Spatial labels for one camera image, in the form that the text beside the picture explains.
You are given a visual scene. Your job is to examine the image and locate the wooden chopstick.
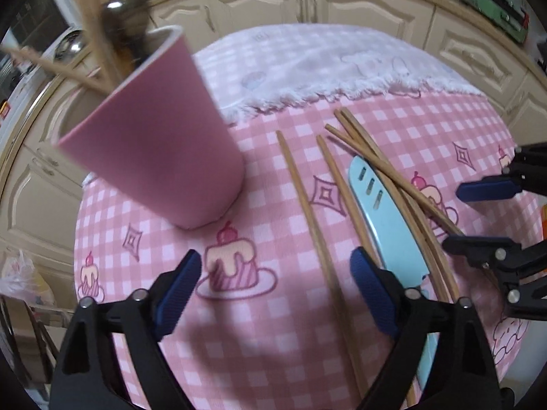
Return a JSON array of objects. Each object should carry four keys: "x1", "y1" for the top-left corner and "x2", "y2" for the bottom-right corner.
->
[
  {"x1": 72, "y1": 0, "x2": 122, "y2": 84},
  {"x1": 0, "y1": 45, "x2": 112, "y2": 95}
]

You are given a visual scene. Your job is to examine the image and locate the white plastic bag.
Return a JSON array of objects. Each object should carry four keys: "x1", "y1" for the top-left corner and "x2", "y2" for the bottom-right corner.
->
[{"x1": 0, "y1": 250, "x2": 56, "y2": 308}]

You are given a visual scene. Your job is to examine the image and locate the black handled metal spoon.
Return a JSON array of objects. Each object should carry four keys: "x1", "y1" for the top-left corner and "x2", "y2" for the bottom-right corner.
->
[{"x1": 100, "y1": 0, "x2": 150, "y2": 67}]

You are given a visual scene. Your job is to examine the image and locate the pink checked tablecloth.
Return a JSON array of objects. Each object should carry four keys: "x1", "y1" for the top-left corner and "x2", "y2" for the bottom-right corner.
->
[{"x1": 74, "y1": 23, "x2": 533, "y2": 410}]

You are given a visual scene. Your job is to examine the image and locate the green electric cooker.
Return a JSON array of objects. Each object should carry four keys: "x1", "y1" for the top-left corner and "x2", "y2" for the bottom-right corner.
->
[{"x1": 461, "y1": 0, "x2": 531, "y2": 44}]

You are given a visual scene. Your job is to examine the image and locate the white fringed towel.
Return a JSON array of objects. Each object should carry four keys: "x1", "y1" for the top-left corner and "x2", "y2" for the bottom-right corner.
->
[{"x1": 190, "y1": 23, "x2": 483, "y2": 126}]

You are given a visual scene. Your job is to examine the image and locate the pink cup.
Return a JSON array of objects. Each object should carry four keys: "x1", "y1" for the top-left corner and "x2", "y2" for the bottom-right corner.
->
[{"x1": 57, "y1": 26, "x2": 245, "y2": 229}]

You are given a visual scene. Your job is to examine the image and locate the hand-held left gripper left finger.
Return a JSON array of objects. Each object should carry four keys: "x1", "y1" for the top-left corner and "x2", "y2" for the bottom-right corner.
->
[{"x1": 50, "y1": 249, "x2": 202, "y2": 410}]

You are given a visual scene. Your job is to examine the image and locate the pile of wooden chopsticks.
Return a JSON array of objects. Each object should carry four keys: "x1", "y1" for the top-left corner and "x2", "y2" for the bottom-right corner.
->
[{"x1": 276, "y1": 108, "x2": 464, "y2": 410}]

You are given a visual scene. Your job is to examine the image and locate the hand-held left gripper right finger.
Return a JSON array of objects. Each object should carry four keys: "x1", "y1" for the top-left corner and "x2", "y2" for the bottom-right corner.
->
[{"x1": 349, "y1": 247, "x2": 503, "y2": 410}]

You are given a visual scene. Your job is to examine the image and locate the cream lower kitchen cabinets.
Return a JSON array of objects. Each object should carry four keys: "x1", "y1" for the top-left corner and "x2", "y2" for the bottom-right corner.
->
[{"x1": 0, "y1": 0, "x2": 547, "y2": 274}]

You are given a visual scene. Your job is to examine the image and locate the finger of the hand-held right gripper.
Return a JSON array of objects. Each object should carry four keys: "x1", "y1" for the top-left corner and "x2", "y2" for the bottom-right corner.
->
[
  {"x1": 442, "y1": 234, "x2": 547, "y2": 322},
  {"x1": 455, "y1": 142, "x2": 547, "y2": 202}
]

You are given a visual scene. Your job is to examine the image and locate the light blue knife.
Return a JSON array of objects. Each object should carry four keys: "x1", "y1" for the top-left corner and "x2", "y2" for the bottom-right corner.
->
[{"x1": 347, "y1": 155, "x2": 439, "y2": 396}]

